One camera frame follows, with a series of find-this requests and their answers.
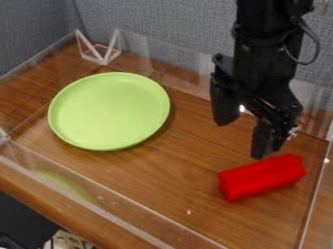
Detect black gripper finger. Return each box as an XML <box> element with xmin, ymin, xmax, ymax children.
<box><xmin>251</xmin><ymin>118</ymin><xmax>295</xmax><ymax>160</ymax></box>
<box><xmin>210</xmin><ymin>78</ymin><xmax>240</xmax><ymax>126</ymax></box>

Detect black cable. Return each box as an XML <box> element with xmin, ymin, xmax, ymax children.
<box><xmin>281</xmin><ymin>18</ymin><xmax>321</xmax><ymax>66</ymax></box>

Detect clear acrylic enclosure wall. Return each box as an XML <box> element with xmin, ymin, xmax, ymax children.
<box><xmin>0</xmin><ymin>32</ymin><xmax>333</xmax><ymax>249</ymax></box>

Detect green round plate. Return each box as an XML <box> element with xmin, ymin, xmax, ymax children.
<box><xmin>48</xmin><ymin>72</ymin><xmax>170</xmax><ymax>151</ymax></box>

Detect black box under table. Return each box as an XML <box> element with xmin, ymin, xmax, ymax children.
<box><xmin>0</xmin><ymin>191</ymin><xmax>60</xmax><ymax>249</ymax></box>

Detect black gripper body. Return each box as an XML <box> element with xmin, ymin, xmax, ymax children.
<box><xmin>211</xmin><ymin>32</ymin><xmax>303</xmax><ymax>126</ymax></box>

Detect red long block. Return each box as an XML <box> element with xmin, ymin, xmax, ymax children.
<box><xmin>218</xmin><ymin>154</ymin><xmax>307</xmax><ymax>201</ymax></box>

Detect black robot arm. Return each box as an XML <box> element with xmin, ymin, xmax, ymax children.
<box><xmin>210</xmin><ymin>0</ymin><xmax>313</xmax><ymax>160</ymax></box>

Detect clear acrylic corner bracket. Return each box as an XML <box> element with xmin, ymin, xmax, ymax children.
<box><xmin>75</xmin><ymin>29</ymin><xmax>120</xmax><ymax>65</ymax></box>

